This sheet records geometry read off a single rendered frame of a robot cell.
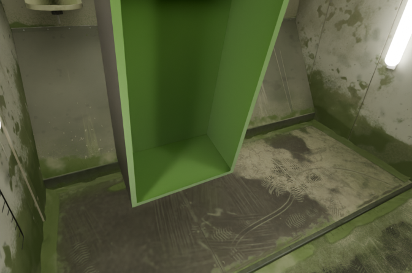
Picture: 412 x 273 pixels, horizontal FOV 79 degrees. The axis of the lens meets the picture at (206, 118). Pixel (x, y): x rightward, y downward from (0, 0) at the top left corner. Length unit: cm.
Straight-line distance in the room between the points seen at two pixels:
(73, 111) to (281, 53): 214
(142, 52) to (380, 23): 204
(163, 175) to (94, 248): 63
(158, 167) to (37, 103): 109
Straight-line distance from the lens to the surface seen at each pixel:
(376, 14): 267
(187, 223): 180
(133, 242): 176
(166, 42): 121
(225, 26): 132
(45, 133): 216
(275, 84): 279
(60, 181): 218
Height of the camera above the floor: 147
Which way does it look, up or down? 30 degrees down
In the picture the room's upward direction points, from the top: 2 degrees clockwise
